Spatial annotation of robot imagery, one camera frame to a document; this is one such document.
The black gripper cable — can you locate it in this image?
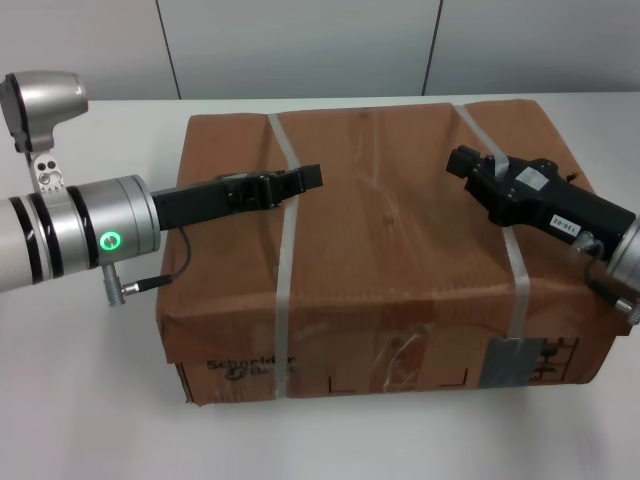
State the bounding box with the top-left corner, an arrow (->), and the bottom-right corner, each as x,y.
573,232 -> 640,312
121,225 -> 194,294

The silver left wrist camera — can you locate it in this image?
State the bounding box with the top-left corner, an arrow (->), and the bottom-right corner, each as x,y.
0,71 -> 90,196

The grey tape patch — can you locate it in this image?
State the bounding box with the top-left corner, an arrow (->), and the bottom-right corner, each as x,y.
479,336 -> 548,389

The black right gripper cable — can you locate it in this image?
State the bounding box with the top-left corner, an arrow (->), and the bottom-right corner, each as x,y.
573,232 -> 640,312

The brown cardboard box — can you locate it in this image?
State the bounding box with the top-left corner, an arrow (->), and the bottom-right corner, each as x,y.
155,98 -> 633,407

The white plastic packing strap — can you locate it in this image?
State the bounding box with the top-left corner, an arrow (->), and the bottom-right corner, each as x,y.
266,113 -> 303,401
451,101 -> 532,342

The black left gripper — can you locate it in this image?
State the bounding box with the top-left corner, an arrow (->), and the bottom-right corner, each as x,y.
151,163 -> 324,233

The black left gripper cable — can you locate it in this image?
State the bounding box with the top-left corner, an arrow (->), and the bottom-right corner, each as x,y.
121,225 -> 194,294

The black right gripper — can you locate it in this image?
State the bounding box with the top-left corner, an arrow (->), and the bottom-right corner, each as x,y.
445,144 -> 639,247

